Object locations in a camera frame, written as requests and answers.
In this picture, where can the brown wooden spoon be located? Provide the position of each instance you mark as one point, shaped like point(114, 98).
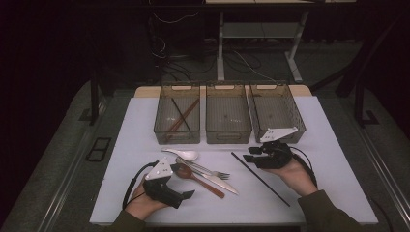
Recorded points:
point(187, 172)

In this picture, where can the brown wooden chopstick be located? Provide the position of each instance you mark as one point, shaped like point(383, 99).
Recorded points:
point(187, 112)
point(175, 125)

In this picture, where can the white metal frame desk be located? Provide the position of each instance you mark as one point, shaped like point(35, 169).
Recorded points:
point(220, 48)

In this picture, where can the person's right hand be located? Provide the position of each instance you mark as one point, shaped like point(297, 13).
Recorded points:
point(298, 180)

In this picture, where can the grey metal floor rail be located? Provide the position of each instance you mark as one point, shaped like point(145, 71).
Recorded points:
point(70, 180)
point(386, 177)

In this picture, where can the white table mat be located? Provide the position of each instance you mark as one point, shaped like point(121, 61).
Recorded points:
point(199, 212)

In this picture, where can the black metal stand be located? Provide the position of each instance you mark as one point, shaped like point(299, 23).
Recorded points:
point(94, 96)
point(358, 103)

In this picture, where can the steel fork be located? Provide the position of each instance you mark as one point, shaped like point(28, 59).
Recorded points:
point(222, 175)

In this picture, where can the person's left hand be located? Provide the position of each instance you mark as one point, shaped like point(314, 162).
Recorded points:
point(140, 206)

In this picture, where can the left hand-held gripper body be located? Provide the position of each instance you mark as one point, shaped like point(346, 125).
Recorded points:
point(161, 193)

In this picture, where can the white ceramic spoon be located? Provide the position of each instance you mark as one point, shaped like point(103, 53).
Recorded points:
point(188, 155)

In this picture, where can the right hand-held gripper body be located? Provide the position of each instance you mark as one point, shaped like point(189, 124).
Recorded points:
point(277, 156)

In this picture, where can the smoky clear plastic bin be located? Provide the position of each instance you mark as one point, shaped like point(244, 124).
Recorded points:
point(164, 112)
point(275, 109)
point(228, 112)

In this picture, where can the black angled stand leg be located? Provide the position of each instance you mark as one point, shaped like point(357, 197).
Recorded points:
point(364, 64)

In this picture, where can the steel table knife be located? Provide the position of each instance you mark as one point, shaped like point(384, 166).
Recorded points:
point(225, 187)

